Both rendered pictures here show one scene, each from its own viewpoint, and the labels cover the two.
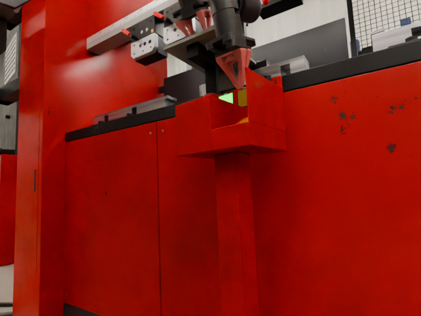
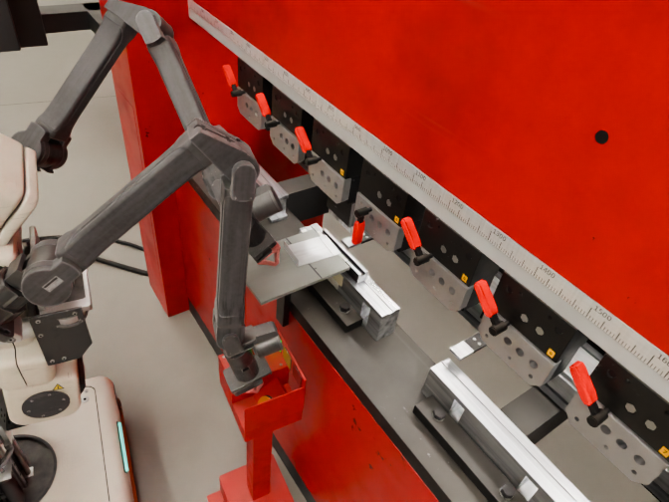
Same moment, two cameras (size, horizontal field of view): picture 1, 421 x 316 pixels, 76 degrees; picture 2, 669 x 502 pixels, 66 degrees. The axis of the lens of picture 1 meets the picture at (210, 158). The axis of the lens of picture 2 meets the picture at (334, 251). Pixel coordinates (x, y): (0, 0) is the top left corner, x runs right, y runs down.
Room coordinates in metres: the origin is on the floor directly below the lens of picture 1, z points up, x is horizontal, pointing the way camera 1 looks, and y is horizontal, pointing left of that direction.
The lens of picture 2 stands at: (-0.09, -0.43, 1.91)
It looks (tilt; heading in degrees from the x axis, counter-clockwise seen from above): 41 degrees down; 18
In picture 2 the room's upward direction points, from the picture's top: 8 degrees clockwise
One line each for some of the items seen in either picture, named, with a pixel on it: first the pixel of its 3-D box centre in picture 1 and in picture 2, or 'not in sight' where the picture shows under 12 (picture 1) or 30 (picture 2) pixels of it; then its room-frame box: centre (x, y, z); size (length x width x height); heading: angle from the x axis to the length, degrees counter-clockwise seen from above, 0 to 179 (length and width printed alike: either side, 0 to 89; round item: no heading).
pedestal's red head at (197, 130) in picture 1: (230, 115); (260, 380); (0.62, -0.05, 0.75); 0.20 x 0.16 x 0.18; 50
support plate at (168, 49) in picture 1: (213, 56); (289, 263); (0.82, -0.02, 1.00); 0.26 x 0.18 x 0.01; 147
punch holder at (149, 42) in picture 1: (149, 41); (262, 93); (1.17, 0.26, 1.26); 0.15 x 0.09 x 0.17; 57
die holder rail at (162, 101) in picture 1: (131, 118); (243, 170); (1.24, 0.36, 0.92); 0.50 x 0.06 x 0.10; 57
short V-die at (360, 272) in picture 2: (241, 73); (340, 254); (0.93, -0.12, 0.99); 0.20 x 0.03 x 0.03; 57
